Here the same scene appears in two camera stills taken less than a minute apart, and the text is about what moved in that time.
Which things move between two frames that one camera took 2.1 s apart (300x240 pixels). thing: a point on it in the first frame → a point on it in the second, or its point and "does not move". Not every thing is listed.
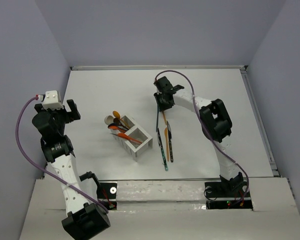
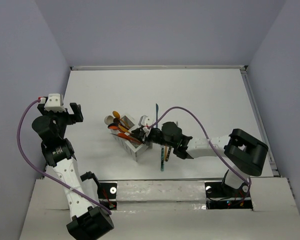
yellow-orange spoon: x=116 y=114 does not move
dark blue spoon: x=117 y=125 does not move
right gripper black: x=161 y=106 → x=141 y=135
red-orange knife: x=125 y=137 does not move
